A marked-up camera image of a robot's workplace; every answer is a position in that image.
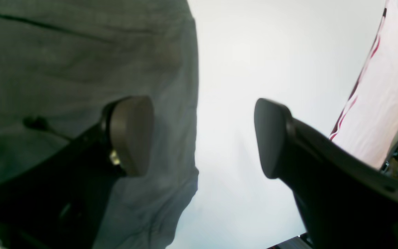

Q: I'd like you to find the pink white striped cloth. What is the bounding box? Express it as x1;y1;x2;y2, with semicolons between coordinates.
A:
330;0;398;170

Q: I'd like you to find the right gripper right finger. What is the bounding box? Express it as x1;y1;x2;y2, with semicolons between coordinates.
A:
254;98;398;249

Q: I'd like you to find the grey T-shirt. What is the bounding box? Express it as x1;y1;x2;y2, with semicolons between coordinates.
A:
0;0;199;249

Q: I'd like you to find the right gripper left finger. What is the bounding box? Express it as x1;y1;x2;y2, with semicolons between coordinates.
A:
0;96;154;249

